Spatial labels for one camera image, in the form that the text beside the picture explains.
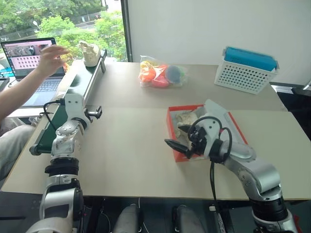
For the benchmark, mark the blue box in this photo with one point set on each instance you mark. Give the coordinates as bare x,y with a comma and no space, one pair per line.
250,58

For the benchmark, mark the person's bare hand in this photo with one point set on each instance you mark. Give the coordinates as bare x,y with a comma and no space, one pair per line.
51,59

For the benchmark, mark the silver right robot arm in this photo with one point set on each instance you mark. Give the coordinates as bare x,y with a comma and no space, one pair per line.
257,173

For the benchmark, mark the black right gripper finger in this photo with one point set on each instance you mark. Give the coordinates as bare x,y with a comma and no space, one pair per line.
185,128
177,146

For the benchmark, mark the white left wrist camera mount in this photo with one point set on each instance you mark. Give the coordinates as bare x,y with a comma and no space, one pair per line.
73,104

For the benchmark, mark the green conveyor belt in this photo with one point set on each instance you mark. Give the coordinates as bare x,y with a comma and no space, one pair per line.
54,121

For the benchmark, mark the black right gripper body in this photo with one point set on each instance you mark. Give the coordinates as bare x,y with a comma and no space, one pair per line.
198,139

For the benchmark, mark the black side table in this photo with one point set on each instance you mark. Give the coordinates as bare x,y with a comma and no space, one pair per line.
295,99

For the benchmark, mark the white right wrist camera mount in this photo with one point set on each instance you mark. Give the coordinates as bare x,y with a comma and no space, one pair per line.
211,129

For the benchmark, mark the orange shoebox with white lid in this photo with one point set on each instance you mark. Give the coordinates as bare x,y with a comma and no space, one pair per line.
233,126

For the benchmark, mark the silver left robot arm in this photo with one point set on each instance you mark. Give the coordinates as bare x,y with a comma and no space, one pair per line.
62,194

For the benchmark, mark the open laptop computer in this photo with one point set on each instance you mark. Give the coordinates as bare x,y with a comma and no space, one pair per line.
26,63

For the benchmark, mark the white perforated plastic basket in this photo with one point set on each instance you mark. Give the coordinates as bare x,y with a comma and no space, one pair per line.
244,76

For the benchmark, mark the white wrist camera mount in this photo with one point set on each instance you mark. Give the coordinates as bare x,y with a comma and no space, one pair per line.
211,129
73,104

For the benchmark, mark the clear bag of colourful toys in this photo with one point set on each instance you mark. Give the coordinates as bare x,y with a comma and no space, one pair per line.
162,72

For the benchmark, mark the dark rounded grey shape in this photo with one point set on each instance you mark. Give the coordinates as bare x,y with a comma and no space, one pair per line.
126,219

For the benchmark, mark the person's bare forearm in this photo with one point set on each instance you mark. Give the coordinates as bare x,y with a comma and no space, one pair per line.
20,91

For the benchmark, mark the cream perforated clog shoe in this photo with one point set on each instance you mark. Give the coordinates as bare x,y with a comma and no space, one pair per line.
90,54
185,119

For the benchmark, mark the person's grey trouser leg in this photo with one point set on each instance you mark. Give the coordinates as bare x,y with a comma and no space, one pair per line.
13,148

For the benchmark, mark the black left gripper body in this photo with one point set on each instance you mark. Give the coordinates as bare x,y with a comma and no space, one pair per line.
93,112

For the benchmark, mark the black window frame post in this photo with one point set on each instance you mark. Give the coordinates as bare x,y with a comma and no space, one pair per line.
126,31

